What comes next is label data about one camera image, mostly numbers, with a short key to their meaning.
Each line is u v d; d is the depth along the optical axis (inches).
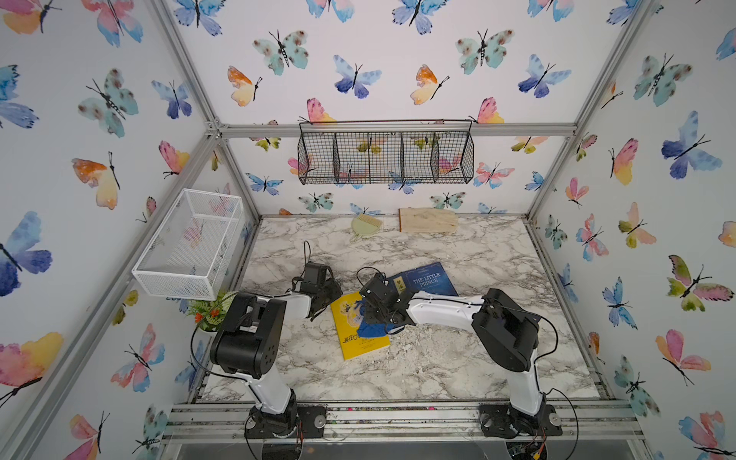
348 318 35.8
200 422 29.7
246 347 18.5
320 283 31.0
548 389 25.8
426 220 46.5
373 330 34.1
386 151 38.7
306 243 44.1
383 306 27.0
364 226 46.5
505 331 19.8
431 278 39.8
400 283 38.8
